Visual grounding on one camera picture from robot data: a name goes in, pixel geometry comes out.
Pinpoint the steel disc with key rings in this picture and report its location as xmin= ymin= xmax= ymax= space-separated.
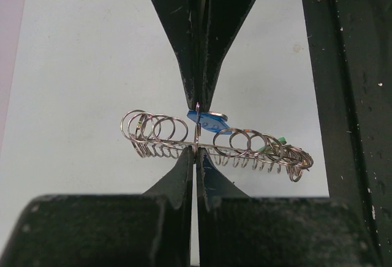
xmin=119 ymin=110 xmax=314 ymax=182

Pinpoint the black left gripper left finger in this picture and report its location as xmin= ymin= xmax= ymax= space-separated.
xmin=1 ymin=148 xmax=194 ymax=266

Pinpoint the blue tag key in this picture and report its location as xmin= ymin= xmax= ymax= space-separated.
xmin=187 ymin=102 xmax=232 ymax=135

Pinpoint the green tag key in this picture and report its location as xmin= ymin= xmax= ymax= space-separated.
xmin=258 ymin=137 xmax=287 ymax=156

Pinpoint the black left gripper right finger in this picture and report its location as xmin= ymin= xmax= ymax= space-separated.
xmin=196 ymin=149 xmax=382 ymax=266

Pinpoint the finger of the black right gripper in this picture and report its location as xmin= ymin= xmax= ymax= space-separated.
xmin=200 ymin=0 xmax=256 ymax=111
xmin=151 ymin=0 xmax=198 ymax=110

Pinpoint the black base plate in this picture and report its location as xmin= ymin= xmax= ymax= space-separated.
xmin=302 ymin=0 xmax=391 ymax=266

